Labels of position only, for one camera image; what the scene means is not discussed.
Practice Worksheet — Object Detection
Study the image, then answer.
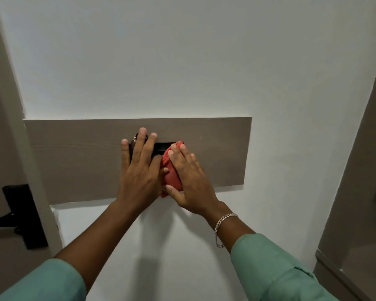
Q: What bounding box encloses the person's left hand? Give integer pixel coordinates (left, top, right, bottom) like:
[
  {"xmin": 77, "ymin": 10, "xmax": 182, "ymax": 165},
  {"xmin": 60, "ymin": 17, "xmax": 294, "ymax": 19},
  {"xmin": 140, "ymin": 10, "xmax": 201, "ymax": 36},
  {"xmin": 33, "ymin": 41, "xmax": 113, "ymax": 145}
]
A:
[{"xmin": 117, "ymin": 128, "xmax": 170, "ymax": 211}]

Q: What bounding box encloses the person's right hand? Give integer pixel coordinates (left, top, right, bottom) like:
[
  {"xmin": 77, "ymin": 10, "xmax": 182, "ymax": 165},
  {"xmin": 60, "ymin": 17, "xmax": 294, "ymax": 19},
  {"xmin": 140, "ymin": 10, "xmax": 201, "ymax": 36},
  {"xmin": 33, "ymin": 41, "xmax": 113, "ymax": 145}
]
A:
[{"xmin": 165, "ymin": 142, "xmax": 222, "ymax": 217}]

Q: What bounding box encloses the red cleaning cloth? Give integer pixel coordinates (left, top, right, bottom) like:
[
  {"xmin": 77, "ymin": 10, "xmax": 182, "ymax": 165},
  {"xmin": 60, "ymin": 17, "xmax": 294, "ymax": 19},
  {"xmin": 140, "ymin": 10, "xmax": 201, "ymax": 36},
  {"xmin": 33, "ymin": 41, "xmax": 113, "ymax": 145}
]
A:
[{"xmin": 159, "ymin": 141, "xmax": 185, "ymax": 198}]

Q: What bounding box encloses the person's right forearm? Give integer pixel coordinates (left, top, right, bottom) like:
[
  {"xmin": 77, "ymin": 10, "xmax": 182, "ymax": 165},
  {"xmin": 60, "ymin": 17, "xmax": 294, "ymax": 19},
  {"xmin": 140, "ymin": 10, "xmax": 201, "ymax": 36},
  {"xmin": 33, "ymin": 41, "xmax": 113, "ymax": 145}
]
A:
[{"xmin": 205, "ymin": 201, "xmax": 257, "ymax": 254}]

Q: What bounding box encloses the person's left forearm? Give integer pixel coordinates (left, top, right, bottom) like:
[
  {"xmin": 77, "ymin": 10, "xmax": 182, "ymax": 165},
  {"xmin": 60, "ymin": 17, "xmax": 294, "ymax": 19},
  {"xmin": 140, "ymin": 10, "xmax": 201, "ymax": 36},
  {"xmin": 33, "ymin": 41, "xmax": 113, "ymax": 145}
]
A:
[{"xmin": 54, "ymin": 199, "xmax": 146, "ymax": 292}]

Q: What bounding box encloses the grey door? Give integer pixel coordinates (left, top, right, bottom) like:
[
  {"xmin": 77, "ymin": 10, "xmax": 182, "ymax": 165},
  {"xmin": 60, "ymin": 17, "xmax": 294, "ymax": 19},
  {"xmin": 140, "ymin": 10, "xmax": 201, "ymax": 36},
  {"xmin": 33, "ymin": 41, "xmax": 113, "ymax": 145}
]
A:
[{"xmin": 0, "ymin": 56, "xmax": 52, "ymax": 301}]

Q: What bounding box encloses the green right shirt sleeve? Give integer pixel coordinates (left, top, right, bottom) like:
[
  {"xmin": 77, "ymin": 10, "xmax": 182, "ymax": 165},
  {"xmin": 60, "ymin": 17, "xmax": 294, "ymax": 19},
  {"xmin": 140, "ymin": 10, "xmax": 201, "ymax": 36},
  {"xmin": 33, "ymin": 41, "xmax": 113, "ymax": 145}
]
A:
[{"xmin": 230, "ymin": 233, "xmax": 340, "ymax": 301}]

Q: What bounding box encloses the green shirt sleeve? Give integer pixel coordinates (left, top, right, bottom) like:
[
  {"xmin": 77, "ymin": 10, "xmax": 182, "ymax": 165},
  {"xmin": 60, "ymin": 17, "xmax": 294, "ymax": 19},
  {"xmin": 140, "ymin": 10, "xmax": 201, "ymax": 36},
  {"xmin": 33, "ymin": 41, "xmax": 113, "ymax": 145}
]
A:
[
  {"xmin": 0, "ymin": 258, "xmax": 88, "ymax": 301},
  {"xmin": 230, "ymin": 233, "xmax": 340, "ymax": 301}
]

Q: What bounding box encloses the green left shirt sleeve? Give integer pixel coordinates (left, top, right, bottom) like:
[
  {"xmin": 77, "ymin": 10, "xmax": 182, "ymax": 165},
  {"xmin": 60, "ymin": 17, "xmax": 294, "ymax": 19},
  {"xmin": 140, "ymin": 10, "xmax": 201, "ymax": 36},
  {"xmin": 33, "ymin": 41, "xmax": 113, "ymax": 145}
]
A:
[{"xmin": 0, "ymin": 258, "xmax": 88, "ymax": 301}]

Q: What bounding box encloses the grey cabinet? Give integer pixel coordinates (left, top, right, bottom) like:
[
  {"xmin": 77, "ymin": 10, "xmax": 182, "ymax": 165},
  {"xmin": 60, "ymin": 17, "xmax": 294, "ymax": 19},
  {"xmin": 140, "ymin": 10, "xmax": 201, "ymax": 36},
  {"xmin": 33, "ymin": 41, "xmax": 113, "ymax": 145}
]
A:
[{"xmin": 313, "ymin": 37, "xmax": 376, "ymax": 301}]

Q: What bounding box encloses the brown wooden wall panel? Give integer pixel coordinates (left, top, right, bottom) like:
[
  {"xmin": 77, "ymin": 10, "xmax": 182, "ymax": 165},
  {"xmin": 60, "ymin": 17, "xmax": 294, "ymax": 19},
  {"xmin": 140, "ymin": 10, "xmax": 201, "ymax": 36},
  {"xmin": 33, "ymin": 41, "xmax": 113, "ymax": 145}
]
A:
[{"xmin": 23, "ymin": 117, "xmax": 252, "ymax": 206}]

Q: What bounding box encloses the silver chain bracelet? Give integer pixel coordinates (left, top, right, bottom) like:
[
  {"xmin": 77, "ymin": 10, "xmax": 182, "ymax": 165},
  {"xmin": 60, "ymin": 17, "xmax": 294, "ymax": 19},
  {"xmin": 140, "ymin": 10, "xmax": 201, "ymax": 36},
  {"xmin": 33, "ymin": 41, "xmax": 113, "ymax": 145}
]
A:
[{"xmin": 214, "ymin": 213, "xmax": 239, "ymax": 249}]

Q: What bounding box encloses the black door handle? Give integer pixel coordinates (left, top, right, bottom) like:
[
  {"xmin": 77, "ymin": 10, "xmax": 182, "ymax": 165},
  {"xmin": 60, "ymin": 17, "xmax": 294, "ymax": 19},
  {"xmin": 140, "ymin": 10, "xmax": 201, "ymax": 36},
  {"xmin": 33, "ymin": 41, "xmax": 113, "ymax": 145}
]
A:
[{"xmin": 0, "ymin": 184, "xmax": 49, "ymax": 250}]

